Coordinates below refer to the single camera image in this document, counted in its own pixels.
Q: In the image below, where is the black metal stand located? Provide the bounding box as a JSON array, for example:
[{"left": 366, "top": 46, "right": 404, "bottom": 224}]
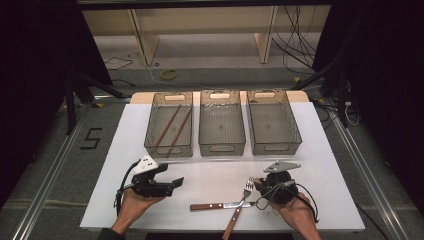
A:
[{"left": 291, "top": 59, "right": 353, "bottom": 129}]

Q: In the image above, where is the bundle of black cables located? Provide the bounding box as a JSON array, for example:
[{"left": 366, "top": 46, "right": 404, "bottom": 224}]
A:
[{"left": 271, "top": 4, "right": 318, "bottom": 69}]

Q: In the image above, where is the right hand-held gripper grey cable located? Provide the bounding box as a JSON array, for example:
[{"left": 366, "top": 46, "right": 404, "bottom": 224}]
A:
[{"left": 255, "top": 181, "right": 296, "bottom": 212}]

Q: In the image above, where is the yellow tape roll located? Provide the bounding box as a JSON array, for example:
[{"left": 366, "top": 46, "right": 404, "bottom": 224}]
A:
[{"left": 160, "top": 68, "right": 179, "bottom": 81}]

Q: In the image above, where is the right hand-held gripper black cable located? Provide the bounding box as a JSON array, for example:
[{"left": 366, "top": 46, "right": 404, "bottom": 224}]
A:
[{"left": 294, "top": 183, "right": 320, "bottom": 224}]

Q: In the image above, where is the aluminium floor rail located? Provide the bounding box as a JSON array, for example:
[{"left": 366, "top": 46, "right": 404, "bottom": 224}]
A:
[
  {"left": 328, "top": 111, "right": 406, "bottom": 240},
  {"left": 12, "top": 103, "right": 96, "bottom": 240}
]

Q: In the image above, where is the brown wooden chopstick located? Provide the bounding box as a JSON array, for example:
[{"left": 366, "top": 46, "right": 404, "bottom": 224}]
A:
[
  {"left": 165, "top": 106, "right": 194, "bottom": 158},
  {"left": 155, "top": 104, "right": 183, "bottom": 148}
]

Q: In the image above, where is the person's right hand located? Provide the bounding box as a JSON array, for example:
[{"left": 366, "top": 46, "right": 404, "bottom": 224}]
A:
[{"left": 268, "top": 191, "right": 317, "bottom": 232}]

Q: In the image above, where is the white plug with cable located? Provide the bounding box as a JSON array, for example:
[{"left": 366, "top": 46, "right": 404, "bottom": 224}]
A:
[{"left": 343, "top": 100, "right": 362, "bottom": 127}]

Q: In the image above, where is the light wooden desk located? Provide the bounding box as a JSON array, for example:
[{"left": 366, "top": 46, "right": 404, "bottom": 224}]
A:
[{"left": 81, "top": 4, "right": 332, "bottom": 65}]

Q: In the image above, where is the white floor cable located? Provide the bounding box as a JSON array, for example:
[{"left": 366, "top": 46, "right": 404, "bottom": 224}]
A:
[{"left": 143, "top": 61, "right": 178, "bottom": 88}]

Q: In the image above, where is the black tripod stand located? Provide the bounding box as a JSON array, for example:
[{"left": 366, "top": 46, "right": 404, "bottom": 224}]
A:
[{"left": 64, "top": 71, "right": 132, "bottom": 135}]

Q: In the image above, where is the smoky clear plastic bin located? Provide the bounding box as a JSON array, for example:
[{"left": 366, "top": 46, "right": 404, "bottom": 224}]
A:
[
  {"left": 198, "top": 89, "right": 247, "bottom": 157},
  {"left": 143, "top": 91, "right": 194, "bottom": 159},
  {"left": 245, "top": 88, "right": 303, "bottom": 156}
]

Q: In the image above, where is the knife with red-brown handle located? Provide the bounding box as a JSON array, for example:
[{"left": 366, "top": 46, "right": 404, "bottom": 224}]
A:
[{"left": 189, "top": 200, "right": 258, "bottom": 212}]

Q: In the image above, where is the black curtain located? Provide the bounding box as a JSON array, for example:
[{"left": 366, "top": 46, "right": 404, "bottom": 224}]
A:
[
  {"left": 311, "top": 0, "right": 424, "bottom": 208},
  {"left": 0, "top": 0, "right": 114, "bottom": 209}
]

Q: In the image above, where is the hand-held gripper black cable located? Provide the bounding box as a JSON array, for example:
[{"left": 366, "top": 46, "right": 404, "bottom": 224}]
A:
[
  {"left": 294, "top": 183, "right": 320, "bottom": 224},
  {"left": 114, "top": 159, "right": 142, "bottom": 216}
]

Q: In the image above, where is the person's left hand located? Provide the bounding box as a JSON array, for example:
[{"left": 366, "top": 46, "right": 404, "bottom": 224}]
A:
[{"left": 119, "top": 188, "right": 167, "bottom": 224}]

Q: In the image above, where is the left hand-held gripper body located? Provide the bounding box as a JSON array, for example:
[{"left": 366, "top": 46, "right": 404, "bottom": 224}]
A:
[{"left": 130, "top": 154, "right": 177, "bottom": 199}]

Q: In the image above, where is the left hand-held gripper black cable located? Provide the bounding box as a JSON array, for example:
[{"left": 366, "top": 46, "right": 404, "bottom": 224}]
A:
[{"left": 114, "top": 159, "right": 142, "bottom": 216}]

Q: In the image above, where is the thin black floor cable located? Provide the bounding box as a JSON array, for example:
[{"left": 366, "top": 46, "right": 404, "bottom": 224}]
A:
[{"left": 103, "top": 55, "right": 136, "bottom": 87}]

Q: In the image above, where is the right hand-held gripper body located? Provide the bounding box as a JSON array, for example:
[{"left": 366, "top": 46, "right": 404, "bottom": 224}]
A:
[{"left": 258, "top": 160, "right": 302, "bottom": 206}]

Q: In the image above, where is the fork with brown wooden handle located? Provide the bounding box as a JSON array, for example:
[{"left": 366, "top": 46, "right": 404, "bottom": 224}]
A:
[{"left": 222, "top": 177, "right": 255, "bottom": 240}]

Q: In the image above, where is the white table sheet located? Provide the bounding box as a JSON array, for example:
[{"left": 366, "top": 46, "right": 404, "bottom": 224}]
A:
[{"left": 79, "top": 91, "right": 366, "bottom": 233}]

